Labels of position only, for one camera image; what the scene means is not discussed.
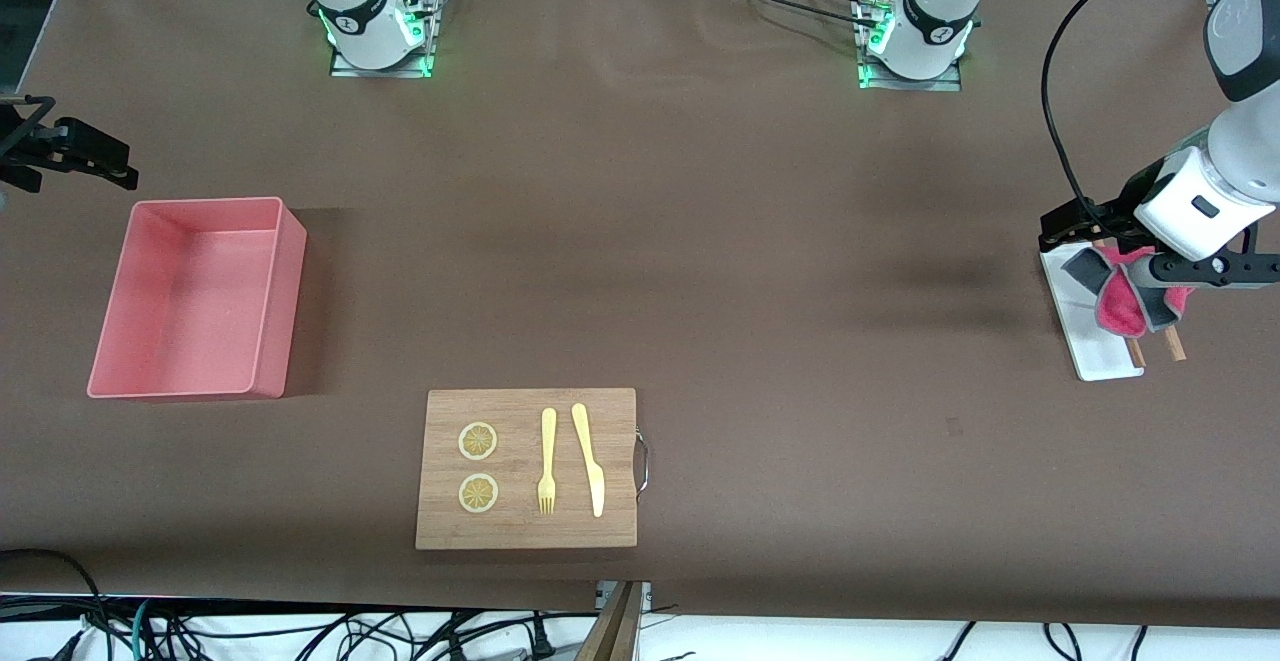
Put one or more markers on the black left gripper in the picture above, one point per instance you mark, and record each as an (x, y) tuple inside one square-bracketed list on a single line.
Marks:
[(1116, 211)]

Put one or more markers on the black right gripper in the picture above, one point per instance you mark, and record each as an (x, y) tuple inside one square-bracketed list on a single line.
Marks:
[(72, 146)]

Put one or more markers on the pink and grey cloth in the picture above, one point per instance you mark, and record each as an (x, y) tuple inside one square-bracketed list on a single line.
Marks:
[(1120, 306)]

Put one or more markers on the white rectangular plate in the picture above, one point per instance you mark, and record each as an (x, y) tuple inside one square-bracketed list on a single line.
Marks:
[(1100, 356)]

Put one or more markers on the pink plastic bin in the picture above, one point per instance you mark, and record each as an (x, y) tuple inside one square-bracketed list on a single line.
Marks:
[(180, 301)]

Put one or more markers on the brown table cover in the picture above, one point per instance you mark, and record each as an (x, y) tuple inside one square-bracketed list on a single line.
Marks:
[(850, 441)]

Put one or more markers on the lemon slice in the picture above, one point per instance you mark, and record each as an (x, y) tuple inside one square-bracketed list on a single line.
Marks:
[(478, 493), (477, 441)]

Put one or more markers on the yellow plastic fork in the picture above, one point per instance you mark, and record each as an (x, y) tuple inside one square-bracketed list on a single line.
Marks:
[(547, 441)]

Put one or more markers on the yellow plastic knife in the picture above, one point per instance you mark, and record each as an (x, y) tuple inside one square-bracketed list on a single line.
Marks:
[(596, 486)]

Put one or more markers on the wooden cutting board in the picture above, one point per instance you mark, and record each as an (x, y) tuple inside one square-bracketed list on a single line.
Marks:
[(520, 531)]

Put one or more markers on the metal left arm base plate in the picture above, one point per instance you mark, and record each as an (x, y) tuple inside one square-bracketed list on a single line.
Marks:
[(945, 84)]

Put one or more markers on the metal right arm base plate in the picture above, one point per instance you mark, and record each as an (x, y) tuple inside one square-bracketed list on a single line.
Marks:
[(345, 71)]

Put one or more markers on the metal table bracket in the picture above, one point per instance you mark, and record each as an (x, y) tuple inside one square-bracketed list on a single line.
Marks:
[(646, 596)]

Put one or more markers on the wooden post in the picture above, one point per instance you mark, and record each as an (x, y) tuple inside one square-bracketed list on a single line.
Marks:
[(612, 631)]

